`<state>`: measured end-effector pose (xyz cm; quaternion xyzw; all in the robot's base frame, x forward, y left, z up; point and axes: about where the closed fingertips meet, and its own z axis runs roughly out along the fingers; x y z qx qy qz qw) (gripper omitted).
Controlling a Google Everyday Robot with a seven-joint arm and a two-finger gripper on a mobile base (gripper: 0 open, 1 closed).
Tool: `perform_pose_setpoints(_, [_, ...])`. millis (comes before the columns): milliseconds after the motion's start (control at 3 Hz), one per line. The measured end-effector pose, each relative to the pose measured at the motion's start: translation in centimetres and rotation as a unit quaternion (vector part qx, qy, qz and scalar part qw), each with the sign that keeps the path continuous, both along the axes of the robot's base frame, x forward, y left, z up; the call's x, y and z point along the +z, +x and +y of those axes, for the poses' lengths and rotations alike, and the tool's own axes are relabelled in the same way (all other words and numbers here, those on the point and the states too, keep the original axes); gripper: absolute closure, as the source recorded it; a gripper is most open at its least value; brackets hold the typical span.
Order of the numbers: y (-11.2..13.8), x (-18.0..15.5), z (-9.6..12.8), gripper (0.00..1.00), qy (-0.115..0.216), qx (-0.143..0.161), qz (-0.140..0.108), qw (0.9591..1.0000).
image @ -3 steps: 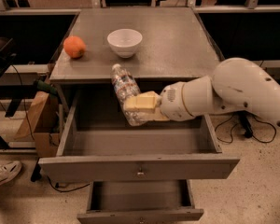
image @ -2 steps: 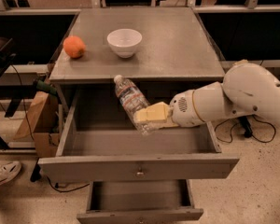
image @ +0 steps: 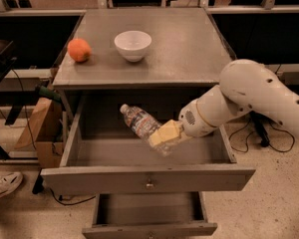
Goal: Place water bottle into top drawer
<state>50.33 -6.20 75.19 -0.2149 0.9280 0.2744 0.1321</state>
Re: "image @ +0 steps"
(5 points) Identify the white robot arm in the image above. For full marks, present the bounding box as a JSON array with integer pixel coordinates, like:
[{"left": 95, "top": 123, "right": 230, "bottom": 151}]
[{"left": 149, "top": 60, "right": 299, "bottom": 148}]

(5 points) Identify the white sneaker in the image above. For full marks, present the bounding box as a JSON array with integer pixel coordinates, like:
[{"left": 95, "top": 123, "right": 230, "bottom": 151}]
[{"left": 0, "top": 172, "right": 23, "bottom": 198}]

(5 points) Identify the metal top drawer knob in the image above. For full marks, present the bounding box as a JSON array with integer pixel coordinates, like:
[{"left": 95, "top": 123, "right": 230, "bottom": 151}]
[{"left": 146, "top": 179, "right": 154, "bottom": 189}]

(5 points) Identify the white ceramic bowl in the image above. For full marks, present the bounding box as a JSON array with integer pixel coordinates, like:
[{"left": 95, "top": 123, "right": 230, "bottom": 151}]
[{"left": 114, "top": 31, "right": 151, "bottom": 62}]

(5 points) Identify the grey cabinet with top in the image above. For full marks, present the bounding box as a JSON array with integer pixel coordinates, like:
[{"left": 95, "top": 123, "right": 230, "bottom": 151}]
[{"left": 54, "top": 8, "right": 231, "bottom": 119}]

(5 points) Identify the black cable on floor left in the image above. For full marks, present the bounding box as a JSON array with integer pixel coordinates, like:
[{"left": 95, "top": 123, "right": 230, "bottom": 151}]
[{"left": 49, "top": 187, "right": 97, "bottom": 207}]

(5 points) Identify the grey open lower drawer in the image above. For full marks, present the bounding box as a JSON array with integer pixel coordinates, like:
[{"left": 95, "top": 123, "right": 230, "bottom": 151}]
[{"left": 82, "top": 192, "right": 217, "bottom": 239}]

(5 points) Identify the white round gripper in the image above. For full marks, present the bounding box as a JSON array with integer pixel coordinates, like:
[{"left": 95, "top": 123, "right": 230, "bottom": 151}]
[{"left": 149, "top": 99, "right": 217, "bottom": 156}]

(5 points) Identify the green handled tool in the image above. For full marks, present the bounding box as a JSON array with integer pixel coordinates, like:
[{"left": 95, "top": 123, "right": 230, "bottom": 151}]
[{"left": 36, "top": 86, "right": 62, "bottom": 104}]

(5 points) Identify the clear plastic water bottle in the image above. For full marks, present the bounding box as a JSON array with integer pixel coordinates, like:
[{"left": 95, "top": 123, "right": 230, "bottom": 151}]
[{"left": 120, "top": 104, "right": 172, "bottom": 156}]

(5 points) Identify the brown cardboard box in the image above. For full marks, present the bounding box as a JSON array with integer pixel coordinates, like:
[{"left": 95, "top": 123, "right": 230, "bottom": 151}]
[{"left": 15, "top": 98, "right": 63, "bottom": 168}]

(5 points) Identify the orange fruit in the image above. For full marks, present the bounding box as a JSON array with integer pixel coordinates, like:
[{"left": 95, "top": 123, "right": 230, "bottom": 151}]
[{"left": 67, "top": 38, "right": 92, "bottom": 63}]

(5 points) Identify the grey open top drawer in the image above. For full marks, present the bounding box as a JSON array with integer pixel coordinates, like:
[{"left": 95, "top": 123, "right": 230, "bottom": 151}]
[{"left": 42, "top": 88, "right": 255, "bottom": 195}]

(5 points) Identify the grey open drawer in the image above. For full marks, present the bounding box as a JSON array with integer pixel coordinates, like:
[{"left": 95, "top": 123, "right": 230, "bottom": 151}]
[
  {"left": 42, "top": 88, "right": 255, "bottom": 195},
  {"left": 82, "top": 192, "right": 217, "bottom": 239}
]

